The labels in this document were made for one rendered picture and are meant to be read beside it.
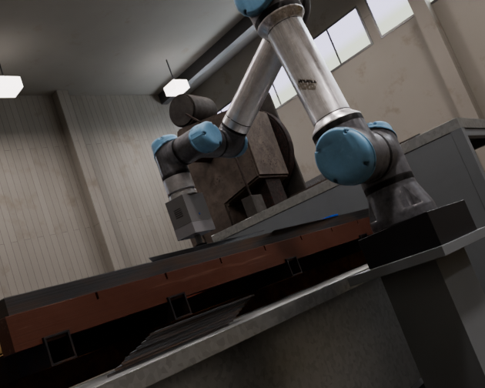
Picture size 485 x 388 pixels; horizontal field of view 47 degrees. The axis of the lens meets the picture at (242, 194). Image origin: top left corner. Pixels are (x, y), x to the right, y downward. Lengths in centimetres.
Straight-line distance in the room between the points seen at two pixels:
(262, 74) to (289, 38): 22
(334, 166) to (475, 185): 108
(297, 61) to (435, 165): 108
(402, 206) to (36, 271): 1130
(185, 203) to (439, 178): 111
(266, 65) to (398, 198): 47
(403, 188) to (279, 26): 44
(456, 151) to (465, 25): 972
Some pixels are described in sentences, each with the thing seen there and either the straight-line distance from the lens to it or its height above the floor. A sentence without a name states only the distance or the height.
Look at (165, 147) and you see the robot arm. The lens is 146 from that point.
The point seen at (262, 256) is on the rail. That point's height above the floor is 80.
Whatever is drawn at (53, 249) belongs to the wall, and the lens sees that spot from 1254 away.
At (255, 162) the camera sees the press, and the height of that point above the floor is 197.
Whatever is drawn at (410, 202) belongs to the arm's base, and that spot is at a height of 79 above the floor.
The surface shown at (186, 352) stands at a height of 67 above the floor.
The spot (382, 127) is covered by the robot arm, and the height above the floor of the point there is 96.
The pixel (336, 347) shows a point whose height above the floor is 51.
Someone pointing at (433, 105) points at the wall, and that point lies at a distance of 1200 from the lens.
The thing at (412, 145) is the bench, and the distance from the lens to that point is 223.
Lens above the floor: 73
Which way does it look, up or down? 10 degrees up
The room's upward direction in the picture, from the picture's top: 21 degrees counter-clockwise
